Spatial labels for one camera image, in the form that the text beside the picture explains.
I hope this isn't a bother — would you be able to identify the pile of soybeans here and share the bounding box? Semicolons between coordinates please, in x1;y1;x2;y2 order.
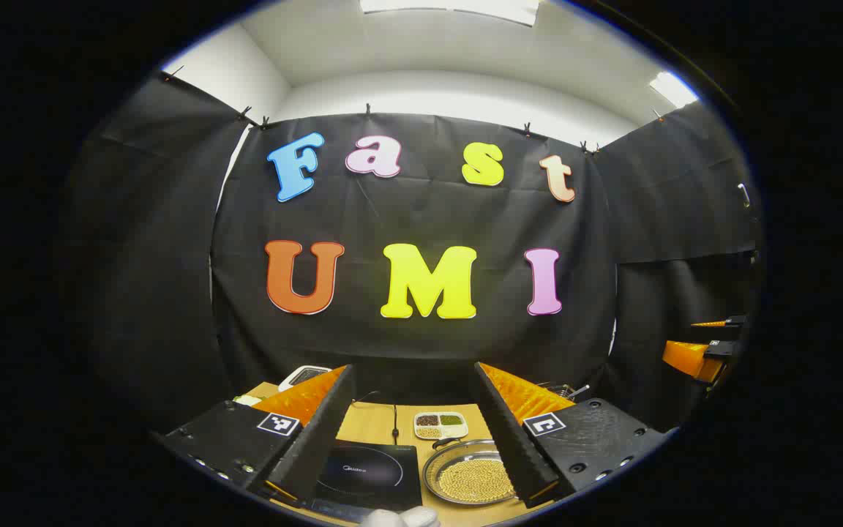
438;457;516;504

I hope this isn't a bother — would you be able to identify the white divided bean dish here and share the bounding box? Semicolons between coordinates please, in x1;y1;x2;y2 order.
413;411;469;441

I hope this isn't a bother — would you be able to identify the ceiling light panel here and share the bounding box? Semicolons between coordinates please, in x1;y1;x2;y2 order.
648;71;699;109

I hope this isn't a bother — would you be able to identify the black induction cooktop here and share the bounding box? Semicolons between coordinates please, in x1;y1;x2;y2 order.
310;440;422;524

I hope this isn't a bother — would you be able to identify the white rounded object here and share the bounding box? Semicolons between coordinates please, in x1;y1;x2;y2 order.
361;506;441;527

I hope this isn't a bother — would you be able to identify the black power cable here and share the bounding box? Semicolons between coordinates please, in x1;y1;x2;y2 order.
352;392;400;444

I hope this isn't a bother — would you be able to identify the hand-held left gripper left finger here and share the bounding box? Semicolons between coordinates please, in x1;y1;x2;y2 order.
157;364;358;506

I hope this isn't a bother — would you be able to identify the white toaster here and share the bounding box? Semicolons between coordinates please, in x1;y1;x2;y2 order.
277;365;333;392

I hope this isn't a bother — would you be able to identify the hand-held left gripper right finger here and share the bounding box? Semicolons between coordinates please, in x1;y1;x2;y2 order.
471;361;669;509

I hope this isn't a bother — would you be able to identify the stainless steel pot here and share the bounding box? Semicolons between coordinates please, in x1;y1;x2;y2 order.
421;437;521;507

